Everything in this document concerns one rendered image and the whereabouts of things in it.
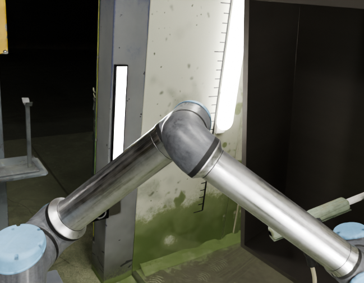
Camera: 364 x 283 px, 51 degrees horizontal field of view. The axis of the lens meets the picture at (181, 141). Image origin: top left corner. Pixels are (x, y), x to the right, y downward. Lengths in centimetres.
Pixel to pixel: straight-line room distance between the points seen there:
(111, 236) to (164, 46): 105
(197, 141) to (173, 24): 114
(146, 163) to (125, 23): 91
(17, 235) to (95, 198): 24
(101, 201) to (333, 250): 64
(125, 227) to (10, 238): 109
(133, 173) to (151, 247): 135
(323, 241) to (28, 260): 76
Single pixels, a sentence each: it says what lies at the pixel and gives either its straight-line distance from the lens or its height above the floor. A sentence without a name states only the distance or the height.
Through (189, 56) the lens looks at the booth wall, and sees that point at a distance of 203.
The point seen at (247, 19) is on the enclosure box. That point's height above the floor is 154.
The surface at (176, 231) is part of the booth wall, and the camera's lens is 245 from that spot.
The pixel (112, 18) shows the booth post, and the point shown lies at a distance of 181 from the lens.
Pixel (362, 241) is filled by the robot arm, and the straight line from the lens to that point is 115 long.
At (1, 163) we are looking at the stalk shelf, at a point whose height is 79.
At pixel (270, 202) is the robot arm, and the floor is 116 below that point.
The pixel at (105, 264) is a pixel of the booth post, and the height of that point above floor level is 16.
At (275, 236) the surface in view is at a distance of 143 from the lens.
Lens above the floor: 158
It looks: 20 degrees down
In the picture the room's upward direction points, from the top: 6 degrees clockwise
